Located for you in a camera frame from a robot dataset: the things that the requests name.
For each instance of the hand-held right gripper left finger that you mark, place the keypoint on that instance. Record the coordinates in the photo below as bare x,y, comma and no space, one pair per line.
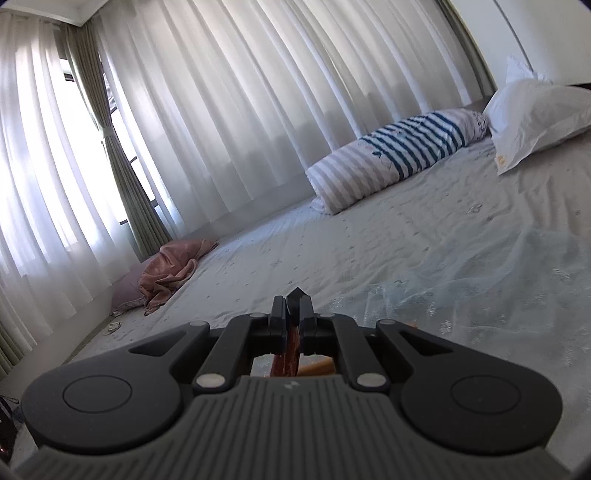
279,318

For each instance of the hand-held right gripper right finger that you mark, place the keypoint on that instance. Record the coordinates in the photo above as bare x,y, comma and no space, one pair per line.
305,318

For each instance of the long red snack packet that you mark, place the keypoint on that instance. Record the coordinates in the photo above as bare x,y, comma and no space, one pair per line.
288,355

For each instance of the pink blanket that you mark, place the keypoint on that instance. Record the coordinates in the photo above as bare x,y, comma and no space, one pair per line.
173,267

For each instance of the mauve pillow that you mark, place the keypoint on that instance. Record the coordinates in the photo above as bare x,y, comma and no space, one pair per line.
127,288

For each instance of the small white object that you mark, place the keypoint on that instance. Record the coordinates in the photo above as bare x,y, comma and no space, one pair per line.
113,328

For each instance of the blue grey striped pillow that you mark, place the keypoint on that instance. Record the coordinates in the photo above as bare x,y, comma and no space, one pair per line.
392,157

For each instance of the green curtain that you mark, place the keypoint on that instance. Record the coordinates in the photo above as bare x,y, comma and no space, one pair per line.
120,161
11,346

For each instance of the white sheer curtain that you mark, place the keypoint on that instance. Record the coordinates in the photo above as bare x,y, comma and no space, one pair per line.
277,92
37,161

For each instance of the white pillow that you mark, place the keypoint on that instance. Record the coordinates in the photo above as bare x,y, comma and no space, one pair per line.
535,115

